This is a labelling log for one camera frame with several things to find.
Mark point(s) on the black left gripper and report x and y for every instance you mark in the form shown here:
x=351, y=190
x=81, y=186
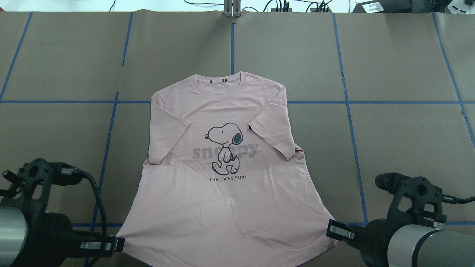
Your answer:
x=52, y=234

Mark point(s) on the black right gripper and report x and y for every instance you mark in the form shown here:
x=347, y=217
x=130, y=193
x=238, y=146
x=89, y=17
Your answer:
x=375, y=237

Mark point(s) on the pink Snoopy t-shirt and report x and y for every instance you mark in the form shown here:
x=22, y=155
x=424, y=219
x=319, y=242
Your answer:
x=224, y=184

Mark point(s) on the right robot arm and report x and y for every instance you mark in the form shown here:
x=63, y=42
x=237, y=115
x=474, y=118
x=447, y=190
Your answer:
x=421, y=246

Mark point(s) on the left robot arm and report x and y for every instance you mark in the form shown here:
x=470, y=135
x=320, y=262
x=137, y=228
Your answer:
x=14, y=232

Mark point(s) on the brown paper table mat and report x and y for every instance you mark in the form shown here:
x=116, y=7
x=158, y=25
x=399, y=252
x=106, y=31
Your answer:
x=367, y=93

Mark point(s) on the black device with label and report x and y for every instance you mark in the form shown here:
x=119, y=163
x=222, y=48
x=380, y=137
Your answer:
x=383, y=6

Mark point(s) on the black power strip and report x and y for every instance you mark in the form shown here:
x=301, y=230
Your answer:
x=283, y=6

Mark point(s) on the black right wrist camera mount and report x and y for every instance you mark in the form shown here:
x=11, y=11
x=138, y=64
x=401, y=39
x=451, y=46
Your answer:
x=416, y=200

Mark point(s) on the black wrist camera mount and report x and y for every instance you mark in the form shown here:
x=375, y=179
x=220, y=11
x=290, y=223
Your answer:
x=416, y=200
x=30, y=187

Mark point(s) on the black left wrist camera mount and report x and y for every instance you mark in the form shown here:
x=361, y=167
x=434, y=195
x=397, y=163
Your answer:
x=30, y=187

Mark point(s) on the aluminium camera mount post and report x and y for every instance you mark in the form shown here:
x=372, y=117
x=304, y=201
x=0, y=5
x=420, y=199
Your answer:
x=232, y=8

